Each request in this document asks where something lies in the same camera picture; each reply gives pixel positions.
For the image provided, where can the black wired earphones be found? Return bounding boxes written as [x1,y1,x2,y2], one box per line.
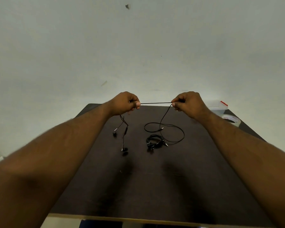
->
[112,101,186,156]
[146,134,169,152]

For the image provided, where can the person's left hand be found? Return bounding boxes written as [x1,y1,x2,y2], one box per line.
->
[106,91,141,117]

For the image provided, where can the person's right hand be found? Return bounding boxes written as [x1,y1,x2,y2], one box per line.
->
[171,91,211,121]

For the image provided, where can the clear tape roll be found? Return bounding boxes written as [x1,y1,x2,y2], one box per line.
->
[221,114,242,128]

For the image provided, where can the clear plastic box red latches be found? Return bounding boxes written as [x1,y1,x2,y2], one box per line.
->
[207,100,229,117]

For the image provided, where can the person's right forearm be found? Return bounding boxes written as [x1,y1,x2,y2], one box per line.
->
[198,112,285,228]

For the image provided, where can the dark blue trousers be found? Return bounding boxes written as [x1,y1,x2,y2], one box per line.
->
[79,219,200,228]

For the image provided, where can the person's left forearm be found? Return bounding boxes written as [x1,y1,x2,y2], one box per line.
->
[0,104,114,228]

